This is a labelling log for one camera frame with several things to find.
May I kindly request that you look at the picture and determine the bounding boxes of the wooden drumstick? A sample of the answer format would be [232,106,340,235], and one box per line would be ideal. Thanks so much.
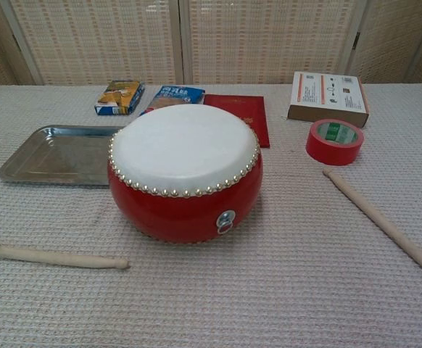
[0,241,131,270]
[322,168,422,280]

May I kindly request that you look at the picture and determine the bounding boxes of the yellow and blue snack box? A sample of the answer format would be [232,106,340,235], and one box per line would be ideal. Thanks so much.
[94,80,146,117]

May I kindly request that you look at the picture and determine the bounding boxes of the cardboard box with white label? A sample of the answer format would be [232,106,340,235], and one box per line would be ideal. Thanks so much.
[286,70,371,129]

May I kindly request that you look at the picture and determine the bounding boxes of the stainless steel tray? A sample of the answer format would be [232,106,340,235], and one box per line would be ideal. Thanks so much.
[0,125,127,189]

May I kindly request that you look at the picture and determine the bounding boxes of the red tape roll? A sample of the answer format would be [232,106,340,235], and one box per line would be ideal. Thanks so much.
[305,118,365,167]

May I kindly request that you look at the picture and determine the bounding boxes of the red drum with white skin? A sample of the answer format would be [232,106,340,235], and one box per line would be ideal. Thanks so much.
[107,103,265,244]

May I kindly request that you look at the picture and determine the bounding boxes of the white woven tablecloth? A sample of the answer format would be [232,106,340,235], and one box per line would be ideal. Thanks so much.
[0,83,422,348]

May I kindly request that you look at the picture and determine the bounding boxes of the red certificate booklet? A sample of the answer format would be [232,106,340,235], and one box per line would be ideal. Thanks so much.
[202,93,272,149]

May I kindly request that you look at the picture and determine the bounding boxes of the woven folding screen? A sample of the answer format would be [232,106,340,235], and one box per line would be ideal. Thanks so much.
[0,0,422,91]

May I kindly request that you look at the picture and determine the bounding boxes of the blue snack bag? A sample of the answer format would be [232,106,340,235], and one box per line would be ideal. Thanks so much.
[144,85,205,116]

